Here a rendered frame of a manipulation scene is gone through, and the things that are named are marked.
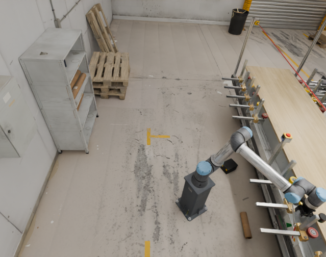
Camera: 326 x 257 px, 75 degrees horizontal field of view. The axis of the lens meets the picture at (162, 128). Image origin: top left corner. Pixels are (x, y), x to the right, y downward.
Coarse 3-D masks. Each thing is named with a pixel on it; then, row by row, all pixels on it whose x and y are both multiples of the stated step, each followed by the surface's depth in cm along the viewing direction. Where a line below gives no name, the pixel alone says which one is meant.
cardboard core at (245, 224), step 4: (244, 212) 270; (244, 216) 266; (244, 220) 263; (244, 224) 260; (248, 224) 260; (244, 228) 257; (248, 228) 255; (244, 232) 255; (248, 232) 252; (248, 236) 249
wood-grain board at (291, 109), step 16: (256, 80) 348; (272, 80) 351; (288, 80) 355; (272, 96) 316; (288, 96) 319; (304, 96) 322; (272, 112) 288; (288, 112) 291; (304, 112) 293; (320, 112) 295; (272, 128) 268; (288, 128) 266; (304, 128) 268; (320, 128) 270; (288, 144) 246; (304, 144) 248; (320, 144) 250; (288, 160) 230; (304, 160) 230; (320, 160) 232; (304, 176) 215; (320, 176) 216; (320, 208) 191; (320, 224) 180
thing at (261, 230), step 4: (260, 228) 179; (264, 228) 179; (260, 232) 178; (264, 232) 177; (268, 232) 177; (272, 232) 177; (276, 232) 177; (280, 232) 177; (284, 232) 178; (288, 232) 178; (292, 232) 178; (296, 232) 178; (308, 236) 177
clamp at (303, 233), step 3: (297, 225) 181; (297, 228) 181; (297, 231) 181; (300, 231) 178; (303, 231) 178; (300, 234) 177; (303, 234) 176; (306, 234) 176; (300, 237) 176; (303, 237) 175; (300, 240) 176; (303, 240) 175; (306, 240) 175
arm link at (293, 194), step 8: (232, 136) 178; (240, 136) 175; (232, 144) 175; (240, 144) 170; (240, 152) 172; (248, 152) 168; (248, 160) 168; (256, 160) 164; (256, 168) 166; (264, 168) 161; (272, 168) 161; (272, 176) 157; (280, 176) 156; (280, 184) 154; (288, 184) 153; (288, 192) 151; (296, 192) 149; (304, 192) 151; (288, 200) 152; (296, 200) 147
